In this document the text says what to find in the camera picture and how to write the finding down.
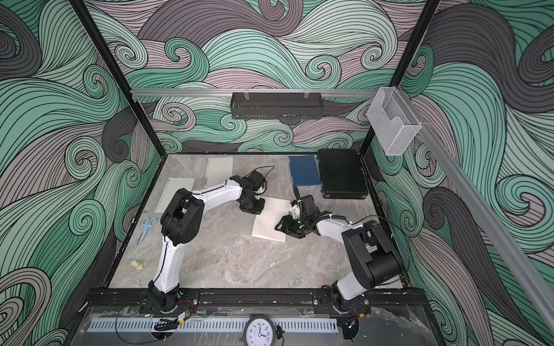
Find torn lined notebook page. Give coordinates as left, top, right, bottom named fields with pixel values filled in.
left=155, top=178, right=195, bottom=213

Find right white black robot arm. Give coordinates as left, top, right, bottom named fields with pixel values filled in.
left=275, top=211, right=406, bottom=312

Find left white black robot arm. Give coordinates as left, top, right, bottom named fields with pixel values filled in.
left=148, top=170, right=267, bottom=314

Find blue cover notebook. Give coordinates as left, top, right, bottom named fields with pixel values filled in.
left=289, top=155, right=321, bottom=187

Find black hard case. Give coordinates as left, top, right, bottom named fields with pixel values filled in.
left=317, top=148, right=369, bottom=200

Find round analog clock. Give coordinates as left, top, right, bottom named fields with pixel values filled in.
left=240, top=315, right=277, bottom=346

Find small yellow-green object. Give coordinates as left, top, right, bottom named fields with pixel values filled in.
left=131, top=260, right=144, bottom=270

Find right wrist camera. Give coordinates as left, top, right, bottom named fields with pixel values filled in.
left=289, top=185, right=320, bottom=220

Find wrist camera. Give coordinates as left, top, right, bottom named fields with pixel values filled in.
left=289, top=185, right=320, bottom=220
left=244, top=170, right=267, bottom=195

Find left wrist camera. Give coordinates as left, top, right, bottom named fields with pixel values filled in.
left=244, top=170, right=267, bottom=195

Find black wall-mounted tray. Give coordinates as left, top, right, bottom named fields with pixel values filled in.
left=230, top=92, right=324, bottom=121

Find blue handled scissors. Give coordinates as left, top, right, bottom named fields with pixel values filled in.
left=136, top=216, right=157, bottom=246

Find aluminium wall rail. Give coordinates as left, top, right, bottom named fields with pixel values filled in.
left=131, top=87, right=377, bottom=99

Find clear acrylic wall holder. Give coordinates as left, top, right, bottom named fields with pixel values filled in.
left=366, top=86, right=421, bottom=157

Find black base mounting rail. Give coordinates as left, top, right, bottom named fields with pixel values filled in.
left=87, top=286, right=428, bottom=316

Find white slotted cable duct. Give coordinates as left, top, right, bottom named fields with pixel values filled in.
left=87, top=317, right=338, bottom=334

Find right side aluminium rail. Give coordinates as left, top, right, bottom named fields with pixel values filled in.
left=398, top=89, right=553, bottom=331

